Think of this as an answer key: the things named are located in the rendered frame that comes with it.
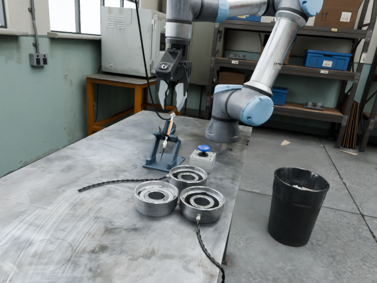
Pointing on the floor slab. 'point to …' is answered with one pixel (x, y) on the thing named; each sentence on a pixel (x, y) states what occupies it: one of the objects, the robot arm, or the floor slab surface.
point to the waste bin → (295, 204)
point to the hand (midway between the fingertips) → (170, 106)
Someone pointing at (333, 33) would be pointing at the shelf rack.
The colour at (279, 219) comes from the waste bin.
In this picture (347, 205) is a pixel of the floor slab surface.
